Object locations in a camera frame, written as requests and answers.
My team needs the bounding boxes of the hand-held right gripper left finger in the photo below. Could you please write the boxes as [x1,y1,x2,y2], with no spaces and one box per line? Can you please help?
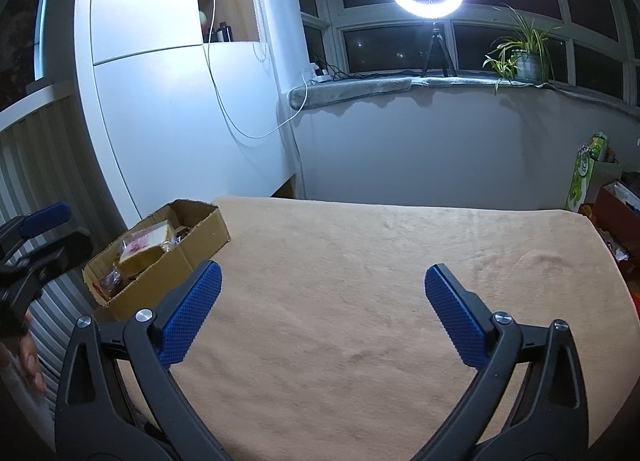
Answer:
[54,261,236,461]

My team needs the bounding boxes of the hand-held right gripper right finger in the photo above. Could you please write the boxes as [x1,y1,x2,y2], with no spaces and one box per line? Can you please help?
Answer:
[410,263,591,461]

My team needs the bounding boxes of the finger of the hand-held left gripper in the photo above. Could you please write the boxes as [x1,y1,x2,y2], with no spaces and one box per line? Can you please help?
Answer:
[0,202,72,254]
[0,231,95,294]

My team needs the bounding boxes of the red-edged clear snack packet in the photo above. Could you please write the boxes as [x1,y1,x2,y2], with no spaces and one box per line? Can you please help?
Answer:
[97,268,125,301]

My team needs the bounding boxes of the brown cardboard box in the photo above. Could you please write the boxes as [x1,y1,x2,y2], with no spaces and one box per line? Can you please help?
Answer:
[82,198,232,322]

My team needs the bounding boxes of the clear pink-print bread packet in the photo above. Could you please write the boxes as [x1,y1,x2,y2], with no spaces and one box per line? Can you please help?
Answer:
[117,222,176,276]

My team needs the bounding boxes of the person's left forearm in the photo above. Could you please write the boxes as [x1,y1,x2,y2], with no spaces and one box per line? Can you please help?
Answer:
[0,341,56,442]

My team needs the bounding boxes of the person's left hand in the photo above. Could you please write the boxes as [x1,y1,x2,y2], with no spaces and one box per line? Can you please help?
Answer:
[17,310,49,393]

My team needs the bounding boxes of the white cabinet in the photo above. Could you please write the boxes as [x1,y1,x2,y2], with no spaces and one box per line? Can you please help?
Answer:
[75,0,301,226]

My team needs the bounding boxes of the green printed bag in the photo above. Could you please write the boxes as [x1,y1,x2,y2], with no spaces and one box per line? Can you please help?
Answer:
[565,133,612,214]

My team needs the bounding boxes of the red storage box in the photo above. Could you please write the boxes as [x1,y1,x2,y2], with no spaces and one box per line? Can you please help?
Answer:
[595,181,640,262]

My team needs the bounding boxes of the grey windowsill cloth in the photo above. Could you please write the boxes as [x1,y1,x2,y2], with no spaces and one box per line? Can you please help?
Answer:
[287,73,640,118]

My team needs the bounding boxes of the potted spider plant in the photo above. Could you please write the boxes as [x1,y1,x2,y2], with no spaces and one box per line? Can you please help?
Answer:
[482,3,563,92]

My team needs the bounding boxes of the black tripod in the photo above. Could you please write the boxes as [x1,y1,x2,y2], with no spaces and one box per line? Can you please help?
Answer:
[419,18,457,78]

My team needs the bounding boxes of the white cable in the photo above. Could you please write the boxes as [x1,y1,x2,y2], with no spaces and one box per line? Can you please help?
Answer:
[202,0,309,139]

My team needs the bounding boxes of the black power cable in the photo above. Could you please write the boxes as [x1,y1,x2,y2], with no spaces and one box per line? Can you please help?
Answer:
[320,60,417,82]

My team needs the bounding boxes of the bay window frame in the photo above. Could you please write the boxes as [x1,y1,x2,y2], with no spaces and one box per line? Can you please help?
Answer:
[300,0,640,106]

